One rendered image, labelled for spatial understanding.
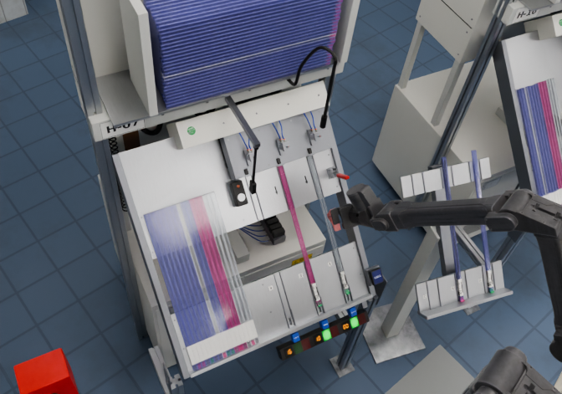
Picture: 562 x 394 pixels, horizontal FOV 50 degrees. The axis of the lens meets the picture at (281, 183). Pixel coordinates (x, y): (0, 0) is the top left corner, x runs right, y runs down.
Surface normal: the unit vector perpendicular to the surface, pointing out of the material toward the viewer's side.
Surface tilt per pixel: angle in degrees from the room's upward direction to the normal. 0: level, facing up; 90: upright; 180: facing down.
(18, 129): 0
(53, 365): 0
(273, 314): 44
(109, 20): 90
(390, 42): 0
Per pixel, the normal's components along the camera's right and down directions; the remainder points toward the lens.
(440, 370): 0.08, -0.62
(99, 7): 0.45, 0.72
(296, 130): 0.37, 0.04
